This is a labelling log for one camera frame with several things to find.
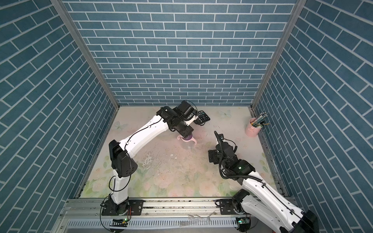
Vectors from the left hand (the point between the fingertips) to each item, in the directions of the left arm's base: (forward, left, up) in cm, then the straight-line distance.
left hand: (190, 131), depth 82 cm
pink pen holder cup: (+9, -41, -11) cm, 43 cm away
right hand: (-9, -16, -5) cm, 19 cm away
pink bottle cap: (0, +1, -7) cm, 7 cm away
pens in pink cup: (+13, -46, -7) cm, 48 cm away
